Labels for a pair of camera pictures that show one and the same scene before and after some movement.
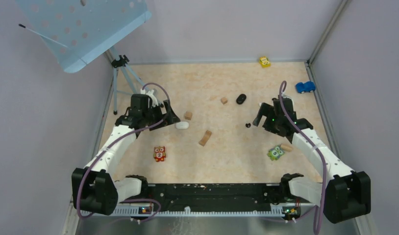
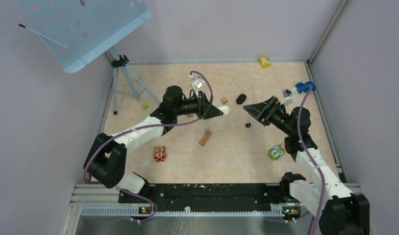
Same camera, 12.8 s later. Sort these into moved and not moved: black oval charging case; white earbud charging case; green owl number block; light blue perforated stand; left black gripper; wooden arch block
Moved: left black gripper; white earbud charging case
Not moved: light blue perforated stand; black oval charging case; green owl number block; wooden arch block
